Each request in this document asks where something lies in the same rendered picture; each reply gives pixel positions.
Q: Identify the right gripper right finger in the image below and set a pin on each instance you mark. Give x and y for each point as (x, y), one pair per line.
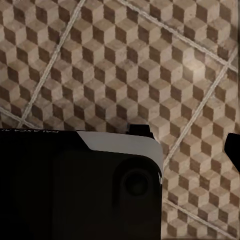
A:
(232, 149)

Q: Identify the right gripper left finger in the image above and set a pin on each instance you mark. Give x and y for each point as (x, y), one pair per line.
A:
(12, 149)

